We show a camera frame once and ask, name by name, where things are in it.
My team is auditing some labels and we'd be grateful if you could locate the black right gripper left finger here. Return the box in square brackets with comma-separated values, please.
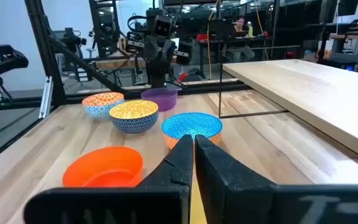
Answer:
[23, 134, 195, 224]

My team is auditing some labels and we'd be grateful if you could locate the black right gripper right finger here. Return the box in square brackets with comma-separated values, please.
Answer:
[195, 134, 358, 224]

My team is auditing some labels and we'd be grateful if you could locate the purple plastic bowl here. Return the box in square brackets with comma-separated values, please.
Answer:
[140, 87, 178, 112]

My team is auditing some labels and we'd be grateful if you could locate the blue zigzag orange-sided bowl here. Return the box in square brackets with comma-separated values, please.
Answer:
[161, 112, 223, 150]

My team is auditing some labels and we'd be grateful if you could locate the yellow inside blue-sided bowl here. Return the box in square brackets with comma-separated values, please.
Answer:
[109, 100, 160, 135]

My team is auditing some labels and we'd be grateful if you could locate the orange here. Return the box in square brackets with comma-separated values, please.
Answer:
[81, 91, 126, 120]

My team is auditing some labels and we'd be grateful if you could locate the wooden shelf with black legs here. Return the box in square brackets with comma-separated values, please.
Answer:
[218, 58, 358, 184]

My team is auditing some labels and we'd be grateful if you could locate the black background desk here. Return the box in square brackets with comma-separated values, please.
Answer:
[197, 35, 273, 78]

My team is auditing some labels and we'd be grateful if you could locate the person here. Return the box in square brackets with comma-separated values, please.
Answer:
[228, 15, 256, 62]

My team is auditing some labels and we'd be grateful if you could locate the wooden background table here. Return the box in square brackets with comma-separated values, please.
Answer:
[95, 55, 149, 71]

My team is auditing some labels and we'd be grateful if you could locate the wooden workbench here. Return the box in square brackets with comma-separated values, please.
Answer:
[329, 32, 358, 43]

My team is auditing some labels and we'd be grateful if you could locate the yellow hanging cable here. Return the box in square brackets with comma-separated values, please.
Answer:
[206, 0, 213, 80]

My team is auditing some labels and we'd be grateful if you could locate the black aluminium rig frame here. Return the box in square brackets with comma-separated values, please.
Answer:
[0, 0, 251, 169]

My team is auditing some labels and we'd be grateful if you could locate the silver metal bracket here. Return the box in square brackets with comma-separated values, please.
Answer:
[38, 76, 54, 119]

